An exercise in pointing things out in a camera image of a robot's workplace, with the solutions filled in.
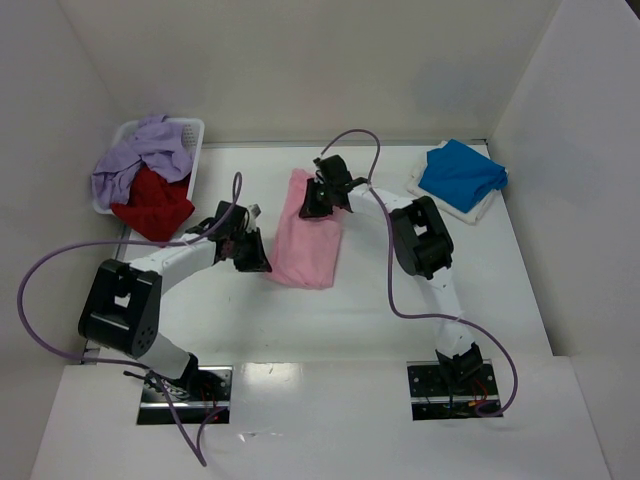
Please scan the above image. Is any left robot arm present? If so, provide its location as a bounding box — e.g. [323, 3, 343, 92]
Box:
[78, 201, 271, 390]

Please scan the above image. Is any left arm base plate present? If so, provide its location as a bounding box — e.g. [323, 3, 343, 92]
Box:
[124, 363, 235, 426]

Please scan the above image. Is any blue folded t shirt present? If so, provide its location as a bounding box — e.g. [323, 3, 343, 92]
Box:
[418, 140, 508, 214]

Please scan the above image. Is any pink t shirt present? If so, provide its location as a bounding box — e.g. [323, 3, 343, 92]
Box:
[266, 169, 343, 290]

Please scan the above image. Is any red t shirt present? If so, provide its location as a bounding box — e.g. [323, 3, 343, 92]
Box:
[111, 167, 195, 242]

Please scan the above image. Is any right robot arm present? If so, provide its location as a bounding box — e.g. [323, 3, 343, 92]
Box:
[299, 155, 483, 381]

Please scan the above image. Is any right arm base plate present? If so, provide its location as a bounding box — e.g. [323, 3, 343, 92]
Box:
[407, 361, 501, 421]

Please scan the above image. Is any white laundry basket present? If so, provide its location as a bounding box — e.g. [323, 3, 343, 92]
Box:
[92, 115, 207, 217]

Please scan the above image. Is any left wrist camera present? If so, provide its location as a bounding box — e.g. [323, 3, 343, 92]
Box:
[247, 204, 261, 219]

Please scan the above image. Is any white folded t shirt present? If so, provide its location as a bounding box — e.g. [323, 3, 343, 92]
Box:
[405, 139, 508, 225]

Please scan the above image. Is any purple t shirt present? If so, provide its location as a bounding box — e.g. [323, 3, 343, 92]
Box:
[90, 113, 197, 211]

